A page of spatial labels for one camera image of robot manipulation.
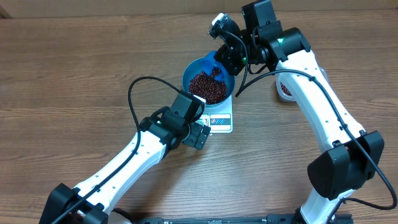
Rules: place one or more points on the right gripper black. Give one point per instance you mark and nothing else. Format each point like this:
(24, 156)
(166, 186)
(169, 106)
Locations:
(231, 60)

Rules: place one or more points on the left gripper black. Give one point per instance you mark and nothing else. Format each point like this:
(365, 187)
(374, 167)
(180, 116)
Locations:
(197, 129)

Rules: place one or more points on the blue plastic scoop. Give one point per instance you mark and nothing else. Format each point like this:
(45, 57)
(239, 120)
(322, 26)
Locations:
(208, 64)

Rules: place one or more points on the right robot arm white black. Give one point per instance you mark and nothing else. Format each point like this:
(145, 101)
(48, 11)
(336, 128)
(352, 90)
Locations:
(349, 154)

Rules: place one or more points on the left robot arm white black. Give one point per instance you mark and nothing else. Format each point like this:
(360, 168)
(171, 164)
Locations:
(93, 200)

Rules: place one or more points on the white kitchen scale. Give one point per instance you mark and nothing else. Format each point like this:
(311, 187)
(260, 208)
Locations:
(218, 117)

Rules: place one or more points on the blue bowl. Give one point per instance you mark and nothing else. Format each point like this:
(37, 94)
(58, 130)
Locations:
(195, 67)

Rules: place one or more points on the red beans in bowl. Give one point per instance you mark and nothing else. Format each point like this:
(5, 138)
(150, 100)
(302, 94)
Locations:
(208, 87)

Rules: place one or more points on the clear plastic container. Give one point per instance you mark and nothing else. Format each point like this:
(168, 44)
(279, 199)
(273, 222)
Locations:
(298, 84)

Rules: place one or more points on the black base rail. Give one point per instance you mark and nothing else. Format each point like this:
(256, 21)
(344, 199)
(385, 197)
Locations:
(270, 219)

